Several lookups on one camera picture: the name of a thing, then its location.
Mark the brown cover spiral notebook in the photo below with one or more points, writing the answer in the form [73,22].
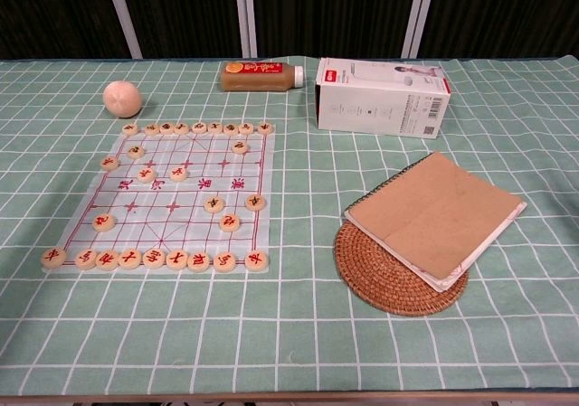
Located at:
[434,207]

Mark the round woven rattan coaster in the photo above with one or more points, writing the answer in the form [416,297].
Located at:
[384,284]

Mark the orange juice bottle red label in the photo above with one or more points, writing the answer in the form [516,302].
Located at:
[258,82]

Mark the white partition frame post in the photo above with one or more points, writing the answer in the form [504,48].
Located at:
[246,17]
[417,17]
[122,12]

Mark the black corrugated partition panel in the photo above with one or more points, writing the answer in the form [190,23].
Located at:
[181,12]
[506,12]
[330,12]
[54,12]

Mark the translucent plastic chess board sheet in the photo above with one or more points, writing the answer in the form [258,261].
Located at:
[181,236]

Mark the peach coloured ball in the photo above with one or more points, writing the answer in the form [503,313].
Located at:
[122,99]

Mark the green checked tablecloth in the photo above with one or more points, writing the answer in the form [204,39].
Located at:
[289,333]

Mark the white red product box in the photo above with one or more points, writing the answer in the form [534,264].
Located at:
[375,107]

